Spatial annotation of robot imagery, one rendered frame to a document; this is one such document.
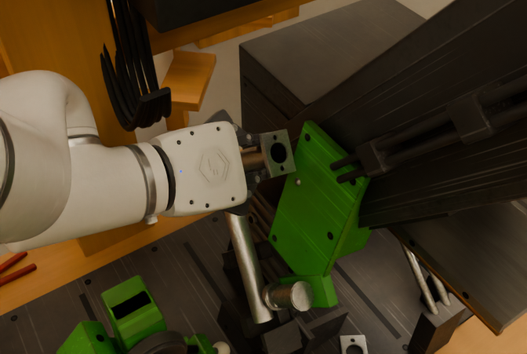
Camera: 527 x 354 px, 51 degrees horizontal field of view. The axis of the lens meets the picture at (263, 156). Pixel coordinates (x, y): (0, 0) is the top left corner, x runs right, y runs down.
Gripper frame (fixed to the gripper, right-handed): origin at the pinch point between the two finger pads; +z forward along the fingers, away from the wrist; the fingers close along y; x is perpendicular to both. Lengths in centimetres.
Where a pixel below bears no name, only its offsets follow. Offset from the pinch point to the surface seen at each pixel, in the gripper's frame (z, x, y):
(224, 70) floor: 124, 180, 49
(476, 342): 31.4, -2.9, -35.6
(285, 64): 11.7, 5.4, 12.6
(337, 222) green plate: 3.2, -7.4, -9.7
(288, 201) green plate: 3.8, 1.7, -6.6
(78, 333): -24.5, 8.3, -15.2
